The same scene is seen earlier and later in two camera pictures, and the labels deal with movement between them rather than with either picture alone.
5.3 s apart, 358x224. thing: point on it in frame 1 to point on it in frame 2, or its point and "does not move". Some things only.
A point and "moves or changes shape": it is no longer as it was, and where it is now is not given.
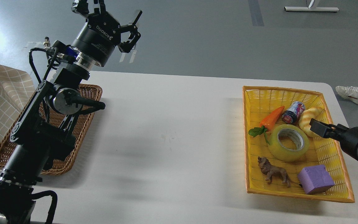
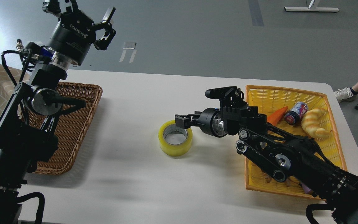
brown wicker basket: [75, 128] does not move
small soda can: [291, 115] does not move
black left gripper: [96, 40] to [72, 38]
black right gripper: [350, 137] to [204, 120]
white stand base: [315, 9] does not move
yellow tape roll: [282, 154] moves or changes shape
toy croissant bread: [304, 118] does not move
